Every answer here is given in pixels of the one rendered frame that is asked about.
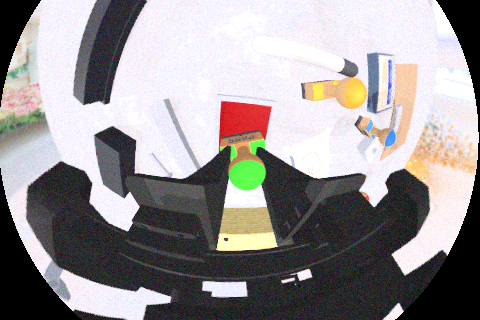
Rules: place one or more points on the yellow rubber stamp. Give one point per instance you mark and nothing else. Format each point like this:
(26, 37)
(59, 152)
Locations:
(349, 92)

